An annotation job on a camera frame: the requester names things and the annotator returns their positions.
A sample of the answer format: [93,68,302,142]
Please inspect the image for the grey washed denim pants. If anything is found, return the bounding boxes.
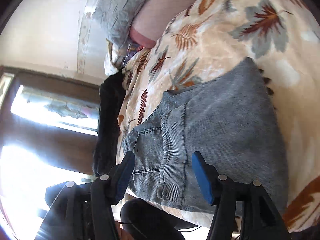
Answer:
[123,57,288,213]

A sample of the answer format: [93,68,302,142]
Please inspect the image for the white crumpled cloth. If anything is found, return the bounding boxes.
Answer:
[104,39,132,76]

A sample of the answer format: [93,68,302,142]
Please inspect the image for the stained glass window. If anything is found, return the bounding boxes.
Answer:
[1,68,99,136]

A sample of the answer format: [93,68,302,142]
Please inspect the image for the person's left hand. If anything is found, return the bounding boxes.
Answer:
[117,227,134,240]

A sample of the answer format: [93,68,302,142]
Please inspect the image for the leaf print plush blanket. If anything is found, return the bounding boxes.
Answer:
[116,0,319,232]

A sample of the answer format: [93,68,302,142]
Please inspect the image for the black jacket on armrest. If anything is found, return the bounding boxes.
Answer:
[92,72,126,177]

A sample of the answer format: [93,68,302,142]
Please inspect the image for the grey quilted pillow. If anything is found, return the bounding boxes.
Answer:
[93,0,147,49]

